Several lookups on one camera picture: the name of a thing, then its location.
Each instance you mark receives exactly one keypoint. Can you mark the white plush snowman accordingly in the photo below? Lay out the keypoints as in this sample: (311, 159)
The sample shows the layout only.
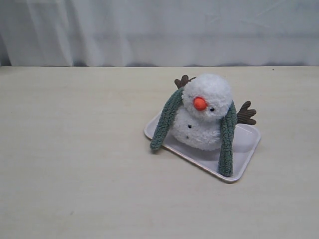
(206, 101)

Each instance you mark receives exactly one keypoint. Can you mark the green fuzzy scarf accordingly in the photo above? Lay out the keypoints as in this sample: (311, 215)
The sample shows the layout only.
(167, 115)

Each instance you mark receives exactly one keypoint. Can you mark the white square tray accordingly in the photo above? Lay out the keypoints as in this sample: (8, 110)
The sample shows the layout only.
(246, 139)

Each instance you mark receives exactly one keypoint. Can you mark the white curtain backdrop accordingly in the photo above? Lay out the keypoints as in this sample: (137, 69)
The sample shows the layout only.
(175, 33)

